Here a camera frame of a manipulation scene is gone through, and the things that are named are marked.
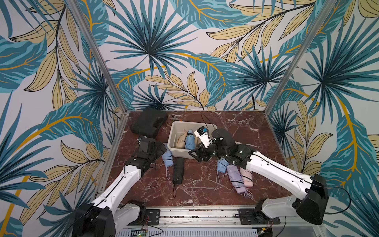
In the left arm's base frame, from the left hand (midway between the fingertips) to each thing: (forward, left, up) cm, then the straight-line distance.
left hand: (160, 150), depth 84 cm
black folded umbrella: (-8, -11, -10) cm, 16 cm away
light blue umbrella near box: (+1, -3, -10) cm, 11 cm away
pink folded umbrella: (-11, -50, -8) cm, 52 cm away
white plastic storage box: (+17, -8, -2) cm, 19 cm away
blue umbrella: (+10, -17, -4) cm, 20 cm away
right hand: (-5, -19, +11) cm, 22 cm away
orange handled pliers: (+35, -5, -11) cm, 37 cm away
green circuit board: (-38, +7, -14) cm, 41 cm away
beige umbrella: (+9, -11, -6) cm, 16 cm away
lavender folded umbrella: (-10, -44, -8) cm, 45 cm away
